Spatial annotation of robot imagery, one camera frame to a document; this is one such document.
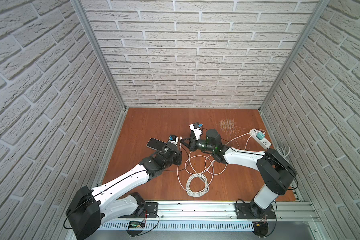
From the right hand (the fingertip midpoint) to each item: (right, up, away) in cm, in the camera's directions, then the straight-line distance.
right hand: (176, 145), depth 77 cm
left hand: (+2, -2, +3) cm, 4 cm away
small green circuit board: (-20, -38, -5) cm, 44 cm away
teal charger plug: (+54, +4, +18) cm, 57 cm away
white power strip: (+57, -1, +19) cm, 61 cm away
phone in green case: (-16, -3, +23) cm, 28 cm away
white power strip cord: (+70, -8, +19) cm, 73 cm away
